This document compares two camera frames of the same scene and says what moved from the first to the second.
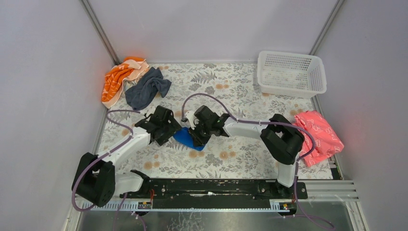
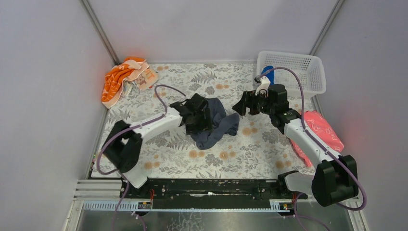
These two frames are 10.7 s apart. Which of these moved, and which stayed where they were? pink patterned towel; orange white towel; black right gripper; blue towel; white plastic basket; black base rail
Moved: black right gripper; blue towel
Stayed: white plastic basket; black base rail; orange white towel; pink patterned towel
